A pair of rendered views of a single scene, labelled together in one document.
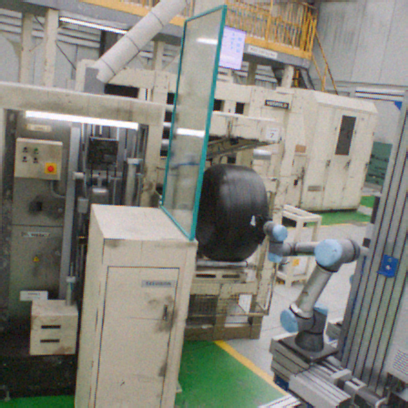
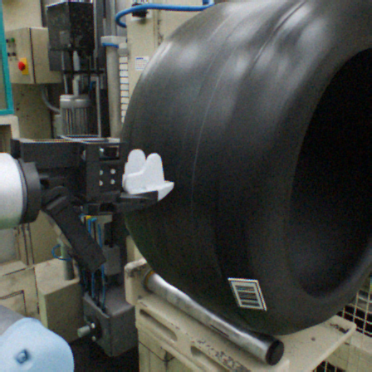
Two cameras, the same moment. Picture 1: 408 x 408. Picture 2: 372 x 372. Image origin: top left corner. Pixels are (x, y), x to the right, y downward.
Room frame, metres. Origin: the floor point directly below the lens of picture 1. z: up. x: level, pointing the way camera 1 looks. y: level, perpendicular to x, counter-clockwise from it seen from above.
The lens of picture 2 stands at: (2.44, -0.80, 1.36)
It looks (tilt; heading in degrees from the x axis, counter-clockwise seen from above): 16 degrees down; 67
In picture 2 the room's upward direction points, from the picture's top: straight up
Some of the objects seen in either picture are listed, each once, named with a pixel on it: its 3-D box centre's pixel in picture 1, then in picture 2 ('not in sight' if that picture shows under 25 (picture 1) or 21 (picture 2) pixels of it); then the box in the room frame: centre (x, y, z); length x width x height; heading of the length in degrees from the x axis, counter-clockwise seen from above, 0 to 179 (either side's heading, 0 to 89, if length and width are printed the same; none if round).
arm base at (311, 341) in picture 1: (311, 335); not in sight; (2.21, -0.66, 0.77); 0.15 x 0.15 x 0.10
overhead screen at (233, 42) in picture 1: (226, 46); not in sight; (6.83, -0.06, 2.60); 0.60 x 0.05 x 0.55; 129
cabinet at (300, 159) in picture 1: (271, 187); not in sight; (7.65, -1.12, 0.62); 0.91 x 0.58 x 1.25; 129
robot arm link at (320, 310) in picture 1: (314, 315); not in sight; (2.21, -0.66, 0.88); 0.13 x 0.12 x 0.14; 124
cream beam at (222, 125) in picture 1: (233, 126); not in sight; (3.20, -0.15, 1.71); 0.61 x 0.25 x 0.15; 109
